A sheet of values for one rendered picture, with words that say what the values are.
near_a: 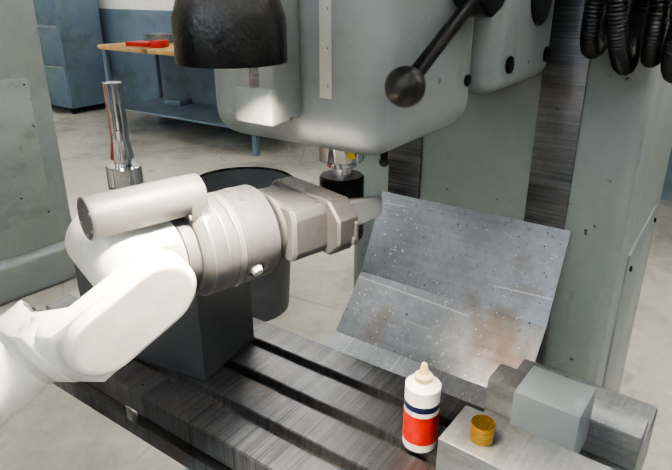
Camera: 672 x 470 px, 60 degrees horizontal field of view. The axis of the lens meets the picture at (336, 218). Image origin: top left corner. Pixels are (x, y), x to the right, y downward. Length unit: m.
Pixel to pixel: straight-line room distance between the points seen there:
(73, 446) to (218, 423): 1.56
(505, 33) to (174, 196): 0.36
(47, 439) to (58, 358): 1.90
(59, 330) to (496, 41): 0.47
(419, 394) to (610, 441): 0.19
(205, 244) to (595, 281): 0.63
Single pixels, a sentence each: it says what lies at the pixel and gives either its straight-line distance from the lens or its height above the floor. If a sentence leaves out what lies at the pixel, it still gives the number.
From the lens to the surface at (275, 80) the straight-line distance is 0.48.
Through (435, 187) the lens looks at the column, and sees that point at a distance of 0.99.
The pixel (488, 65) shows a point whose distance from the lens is 0.63.
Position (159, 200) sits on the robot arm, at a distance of 0.48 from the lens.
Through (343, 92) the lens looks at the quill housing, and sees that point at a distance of 0.48.
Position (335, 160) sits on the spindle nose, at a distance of 0.59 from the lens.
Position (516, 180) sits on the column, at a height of 1.17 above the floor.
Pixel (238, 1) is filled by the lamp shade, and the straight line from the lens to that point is 0.37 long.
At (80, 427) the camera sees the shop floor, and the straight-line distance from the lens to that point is 2.37.
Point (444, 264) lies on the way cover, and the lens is 0.97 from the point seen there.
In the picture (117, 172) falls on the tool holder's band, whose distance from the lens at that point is 0.84.
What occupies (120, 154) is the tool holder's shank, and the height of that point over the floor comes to 1.24.
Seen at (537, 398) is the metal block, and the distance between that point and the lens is 0.59.
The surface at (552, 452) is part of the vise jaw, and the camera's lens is 0.59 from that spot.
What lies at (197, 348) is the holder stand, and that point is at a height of 1.00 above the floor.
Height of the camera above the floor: 1.45
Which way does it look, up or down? 21 degrees down
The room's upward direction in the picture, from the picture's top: straight up
